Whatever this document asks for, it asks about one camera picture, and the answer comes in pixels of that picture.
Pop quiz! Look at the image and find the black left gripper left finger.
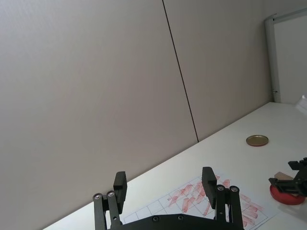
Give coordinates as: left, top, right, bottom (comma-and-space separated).
93, 171, 128, 230

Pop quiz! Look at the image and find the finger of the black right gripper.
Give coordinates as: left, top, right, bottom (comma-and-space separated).
287, 156, 307, 172
268, 169, 307, 198

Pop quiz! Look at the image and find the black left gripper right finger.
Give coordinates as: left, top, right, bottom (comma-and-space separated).
201, 166, 241, 224

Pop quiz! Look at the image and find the wooden stamp block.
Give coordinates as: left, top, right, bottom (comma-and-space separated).
274, 172, 295, 181

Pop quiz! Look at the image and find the round red ink pad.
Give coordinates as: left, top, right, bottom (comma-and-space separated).
269, 184, 304, 206

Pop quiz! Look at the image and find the white paper sheet with grid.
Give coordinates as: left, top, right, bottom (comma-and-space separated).
122, 173, 270, 230

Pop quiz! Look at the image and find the round gold metal lid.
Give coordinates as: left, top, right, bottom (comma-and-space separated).
246, 135, 270, 148

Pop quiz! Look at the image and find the clear plastic bag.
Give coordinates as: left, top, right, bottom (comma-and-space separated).
296, 94, 307, 112

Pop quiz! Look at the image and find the white partition panel grey frame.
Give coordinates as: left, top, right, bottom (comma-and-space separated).
264, 8, 307, 104

